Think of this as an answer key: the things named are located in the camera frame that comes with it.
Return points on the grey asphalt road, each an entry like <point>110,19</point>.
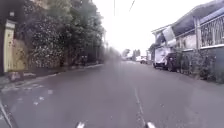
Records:
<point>110,93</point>

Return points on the distant white vehicle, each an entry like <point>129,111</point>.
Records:
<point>138,59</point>

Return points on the building with railed balcony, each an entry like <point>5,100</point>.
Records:
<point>196,36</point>

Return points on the distant trees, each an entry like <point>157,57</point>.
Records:
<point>131,53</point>

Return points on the yellow gate with pillar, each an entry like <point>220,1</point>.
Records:
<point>12,53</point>

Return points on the mass of trees and bushes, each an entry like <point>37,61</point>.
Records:
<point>63,33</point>

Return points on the concrete kerb strip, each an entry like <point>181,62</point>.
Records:
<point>30,77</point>

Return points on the dark vehicle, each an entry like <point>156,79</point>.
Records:
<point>172,61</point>

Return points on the robot's own part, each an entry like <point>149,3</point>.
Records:
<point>80,125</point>
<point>150,125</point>

